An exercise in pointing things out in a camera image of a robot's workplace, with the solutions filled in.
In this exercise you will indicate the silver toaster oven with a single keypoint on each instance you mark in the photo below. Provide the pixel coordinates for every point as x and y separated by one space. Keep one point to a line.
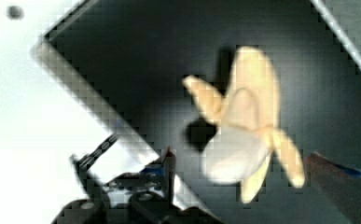
125 61

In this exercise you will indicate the peeled toy banana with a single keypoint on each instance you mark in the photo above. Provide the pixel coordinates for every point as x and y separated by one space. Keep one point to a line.
247 120

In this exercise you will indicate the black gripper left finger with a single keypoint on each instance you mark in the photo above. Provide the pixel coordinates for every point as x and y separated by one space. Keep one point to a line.
144 197

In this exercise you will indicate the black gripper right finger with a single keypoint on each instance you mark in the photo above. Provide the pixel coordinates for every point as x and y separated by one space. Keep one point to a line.
341 184

